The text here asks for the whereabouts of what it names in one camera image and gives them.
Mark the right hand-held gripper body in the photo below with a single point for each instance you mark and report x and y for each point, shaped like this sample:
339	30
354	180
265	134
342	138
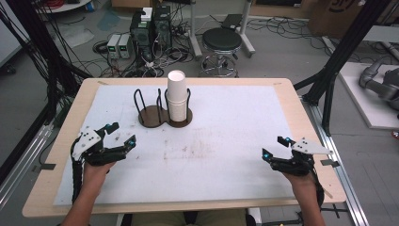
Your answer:
298	163

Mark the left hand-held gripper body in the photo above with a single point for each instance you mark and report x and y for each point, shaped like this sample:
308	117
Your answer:
91	147

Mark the person's right hand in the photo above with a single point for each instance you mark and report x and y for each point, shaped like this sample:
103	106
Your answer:
302	185

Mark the person's left hand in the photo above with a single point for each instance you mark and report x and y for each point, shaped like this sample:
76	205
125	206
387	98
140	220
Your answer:
94	175

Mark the black tape strip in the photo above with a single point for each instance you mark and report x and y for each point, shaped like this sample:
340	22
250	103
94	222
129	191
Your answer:
329	163
47	166

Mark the white foam mat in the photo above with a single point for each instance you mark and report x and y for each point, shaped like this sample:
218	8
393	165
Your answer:
204	163

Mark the stack of white paper cups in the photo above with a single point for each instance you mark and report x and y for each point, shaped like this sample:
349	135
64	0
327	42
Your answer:
176	94

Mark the grey power supply unit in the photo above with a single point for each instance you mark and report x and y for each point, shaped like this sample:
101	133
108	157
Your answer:
113	46
124	46

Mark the white floor board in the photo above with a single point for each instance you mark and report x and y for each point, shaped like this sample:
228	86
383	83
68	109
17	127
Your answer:
360	100

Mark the person's legs in khaki pants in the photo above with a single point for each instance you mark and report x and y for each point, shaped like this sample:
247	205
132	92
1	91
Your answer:
188	219

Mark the black computer tower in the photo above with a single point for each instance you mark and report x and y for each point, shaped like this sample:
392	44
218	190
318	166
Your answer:
141	34
162	26

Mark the white stand leg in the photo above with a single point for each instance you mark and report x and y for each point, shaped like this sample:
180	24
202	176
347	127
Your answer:
247	31
194	31

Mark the black round stool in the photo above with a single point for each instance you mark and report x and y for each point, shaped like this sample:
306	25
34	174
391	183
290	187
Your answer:
221	40

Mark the cardboard box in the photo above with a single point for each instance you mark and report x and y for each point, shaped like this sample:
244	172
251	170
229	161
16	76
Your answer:
335	17

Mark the aluminium rail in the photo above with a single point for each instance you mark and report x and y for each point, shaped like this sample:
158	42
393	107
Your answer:
332	163
22	160

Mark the black metal frame post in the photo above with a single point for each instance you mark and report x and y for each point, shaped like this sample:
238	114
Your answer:
342	53
40	47

